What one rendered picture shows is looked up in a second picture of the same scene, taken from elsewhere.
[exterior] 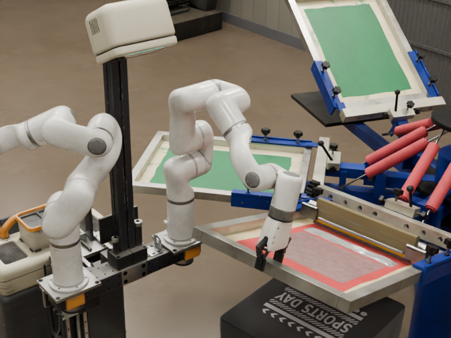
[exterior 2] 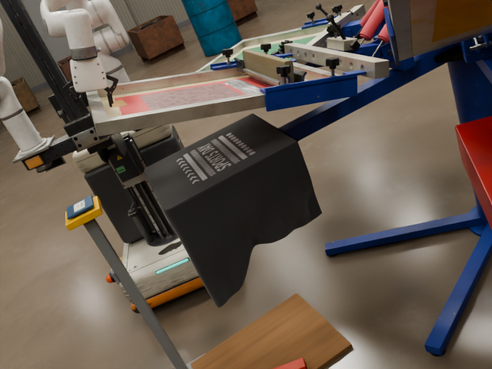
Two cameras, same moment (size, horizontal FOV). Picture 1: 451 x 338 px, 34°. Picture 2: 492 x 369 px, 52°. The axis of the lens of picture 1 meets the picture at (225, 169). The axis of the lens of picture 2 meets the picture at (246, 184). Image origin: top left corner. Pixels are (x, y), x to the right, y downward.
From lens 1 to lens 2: 191 cm
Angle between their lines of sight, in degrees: 36
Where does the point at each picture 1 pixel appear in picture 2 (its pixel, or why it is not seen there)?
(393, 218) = (323, 55)
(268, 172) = (57, 15)
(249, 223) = (157, 82)
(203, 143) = (99, 16)
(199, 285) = (323, 168)
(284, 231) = (86, 69)
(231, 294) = (345, 173)
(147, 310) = not seen: hidden behind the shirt
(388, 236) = (272, 69)
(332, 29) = not seen: outside the picture
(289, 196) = (70, 33)
